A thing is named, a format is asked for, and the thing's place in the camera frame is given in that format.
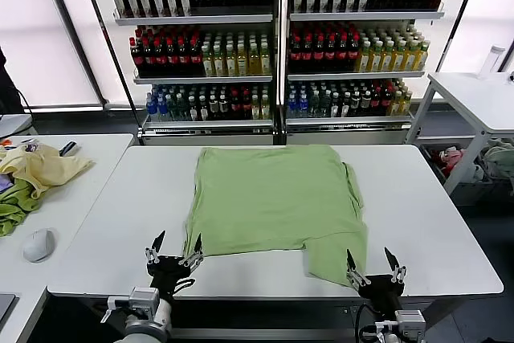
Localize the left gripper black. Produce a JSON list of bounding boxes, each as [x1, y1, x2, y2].
[[145, 231, 206, 303]]

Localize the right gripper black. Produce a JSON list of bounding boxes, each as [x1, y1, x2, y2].
[[345, 247, 407, 314]]

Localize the light green polo shirt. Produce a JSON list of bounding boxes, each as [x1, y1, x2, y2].
[[182, 145, 369, 288]]

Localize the pink and red clothes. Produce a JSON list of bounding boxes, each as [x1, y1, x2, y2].
[[429, 148, 467, 178]]

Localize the pale green clothes pile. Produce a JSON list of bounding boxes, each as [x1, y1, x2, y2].
[[479, 137, 514, 182]]

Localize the person in dark clothes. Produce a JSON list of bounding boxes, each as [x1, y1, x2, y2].
[[0, 45, 23, 113]]

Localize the grey storage crate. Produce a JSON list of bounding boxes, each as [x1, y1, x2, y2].
[[419, 142, 514, 206]]

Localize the white computer mouse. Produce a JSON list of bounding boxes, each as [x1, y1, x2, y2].
[[22, 228, 57, 263]]

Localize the pale yellow garment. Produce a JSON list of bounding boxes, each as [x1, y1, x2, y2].
[[0, 144, 96, 199]]

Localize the crumpled green garment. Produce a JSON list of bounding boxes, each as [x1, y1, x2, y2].
[[0, 180, 43, 239]]

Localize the dark flat tablet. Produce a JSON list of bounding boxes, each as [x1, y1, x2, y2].
[[0, 293, 17, 322]]

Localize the white side table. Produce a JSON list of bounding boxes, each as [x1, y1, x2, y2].
[[405, 71, 514, 195]]

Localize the metal drinks shelf unit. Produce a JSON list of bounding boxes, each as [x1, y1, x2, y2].
[[280, 0, 487, 146], [75, 0, 284, 147]]

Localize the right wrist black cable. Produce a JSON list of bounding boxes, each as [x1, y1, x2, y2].
[[355, 302, 378, 343]]

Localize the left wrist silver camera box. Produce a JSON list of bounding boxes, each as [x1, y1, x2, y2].
[[100, 286, 161, 322]]

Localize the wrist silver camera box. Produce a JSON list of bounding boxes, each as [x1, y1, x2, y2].
[[100, 286, 161, 322], [375, 309, 426, 338]]

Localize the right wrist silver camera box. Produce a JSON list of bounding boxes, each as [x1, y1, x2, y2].
[[375, 309, 426, 338]]

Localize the metal work table frame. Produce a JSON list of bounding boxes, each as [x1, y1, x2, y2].
[[47, 296, 503, 343]]

